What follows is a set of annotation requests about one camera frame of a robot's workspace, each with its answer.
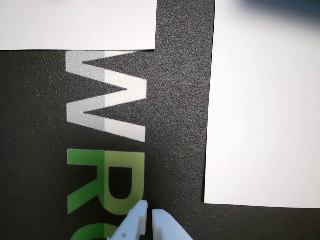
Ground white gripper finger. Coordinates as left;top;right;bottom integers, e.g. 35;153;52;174
151;209;193;240
108;199;149;240

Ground black mat with WROB print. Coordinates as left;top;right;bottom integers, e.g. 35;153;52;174
0;0;320;240

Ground white paper sheet marked HOME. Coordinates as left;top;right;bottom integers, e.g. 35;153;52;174
204;0;320;210

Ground white paper sheet marked 1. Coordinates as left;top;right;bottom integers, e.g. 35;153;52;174
0;0;158;52

